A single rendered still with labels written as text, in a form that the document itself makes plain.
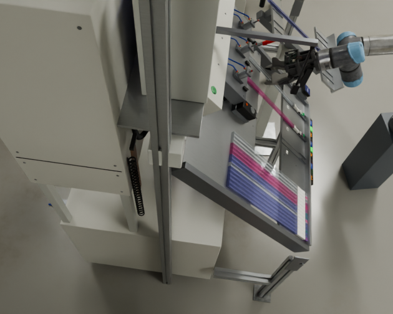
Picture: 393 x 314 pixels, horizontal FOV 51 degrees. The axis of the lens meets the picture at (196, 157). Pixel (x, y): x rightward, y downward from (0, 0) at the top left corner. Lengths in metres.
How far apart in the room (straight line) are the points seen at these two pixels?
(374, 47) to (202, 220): 0.94
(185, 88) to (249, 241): 1.49
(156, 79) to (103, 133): 0.30
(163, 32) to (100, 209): 1.17
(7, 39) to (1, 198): 1.82
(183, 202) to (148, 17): 1.17
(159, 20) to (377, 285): 2.09
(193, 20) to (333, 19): 2.77
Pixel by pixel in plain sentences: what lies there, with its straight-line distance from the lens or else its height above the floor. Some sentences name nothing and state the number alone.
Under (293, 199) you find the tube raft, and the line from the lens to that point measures 1.57.
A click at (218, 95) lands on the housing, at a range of 1.16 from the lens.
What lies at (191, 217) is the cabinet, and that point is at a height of 0.62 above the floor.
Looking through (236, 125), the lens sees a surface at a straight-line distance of 1.35.
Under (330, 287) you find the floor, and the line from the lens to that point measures 2.38.
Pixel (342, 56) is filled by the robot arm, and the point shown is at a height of 1.15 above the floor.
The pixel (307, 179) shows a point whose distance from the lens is 1.72.
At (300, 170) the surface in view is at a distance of 1.71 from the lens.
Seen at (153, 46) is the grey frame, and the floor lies 1.70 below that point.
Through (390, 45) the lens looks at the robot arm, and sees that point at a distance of 1.75.
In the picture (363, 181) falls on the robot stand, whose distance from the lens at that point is 2.56.
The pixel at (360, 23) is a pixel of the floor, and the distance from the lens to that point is 3.58.
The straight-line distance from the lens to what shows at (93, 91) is 0.87.
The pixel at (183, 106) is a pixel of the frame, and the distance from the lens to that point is 0.99.
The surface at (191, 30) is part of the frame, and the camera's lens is 0.83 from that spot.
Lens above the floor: 2.19
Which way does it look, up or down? 60 degrees down
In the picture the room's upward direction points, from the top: 6 degrees clockwise
